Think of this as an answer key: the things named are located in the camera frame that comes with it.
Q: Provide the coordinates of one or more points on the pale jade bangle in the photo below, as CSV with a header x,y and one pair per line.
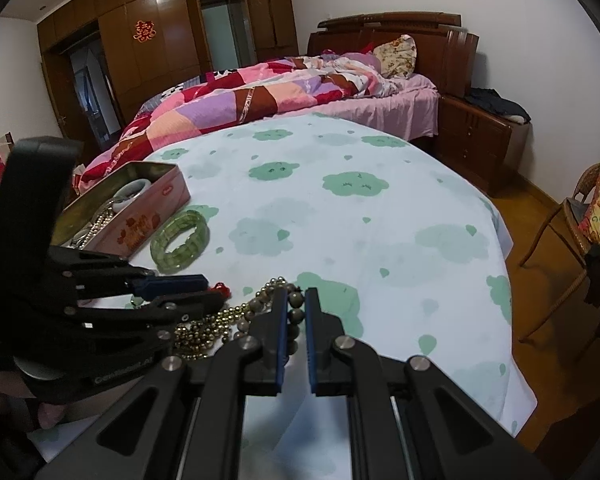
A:
x,y
125,189

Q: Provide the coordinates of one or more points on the purple pillow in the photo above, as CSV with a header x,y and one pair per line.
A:
x,y
360,57

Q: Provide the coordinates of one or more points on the brown wooden wardrobe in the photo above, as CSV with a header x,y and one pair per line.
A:
x,y
170,35

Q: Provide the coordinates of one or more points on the floral pillow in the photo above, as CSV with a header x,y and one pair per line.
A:
x,y
397,55

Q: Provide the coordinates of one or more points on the person's left forearm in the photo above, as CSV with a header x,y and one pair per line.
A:
x,y
47,414

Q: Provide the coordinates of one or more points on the patchwork quilt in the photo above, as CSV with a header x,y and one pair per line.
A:
x,y
260,100

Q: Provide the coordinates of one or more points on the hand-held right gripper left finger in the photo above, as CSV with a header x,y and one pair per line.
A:
x,y
280,345

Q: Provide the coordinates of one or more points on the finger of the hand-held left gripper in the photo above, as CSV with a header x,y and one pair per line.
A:
x,y
175,282
200,304

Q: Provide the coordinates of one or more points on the red paper decoration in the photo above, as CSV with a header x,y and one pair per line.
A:
x,y
144,31

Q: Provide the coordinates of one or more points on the wooden nightstand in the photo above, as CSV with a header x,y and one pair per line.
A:
x,y
475,135

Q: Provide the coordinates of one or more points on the dark clothes pile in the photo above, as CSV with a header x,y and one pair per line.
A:
x,y
500,105

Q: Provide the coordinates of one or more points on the cloud printed tablecloth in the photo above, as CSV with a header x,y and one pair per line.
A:
x,y
355,240

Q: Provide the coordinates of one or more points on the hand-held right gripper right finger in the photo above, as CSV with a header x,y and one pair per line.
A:
x,y
310,350

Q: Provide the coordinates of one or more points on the wooden headboard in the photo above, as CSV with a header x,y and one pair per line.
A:
x,y
455,60

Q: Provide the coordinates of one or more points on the pink tin box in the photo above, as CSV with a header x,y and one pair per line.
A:
x,y
140,215

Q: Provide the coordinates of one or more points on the rattan chair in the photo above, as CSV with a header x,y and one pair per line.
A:
x,y
586,180

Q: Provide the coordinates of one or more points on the bed with pink sheet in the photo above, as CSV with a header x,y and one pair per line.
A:
x,y
380,105

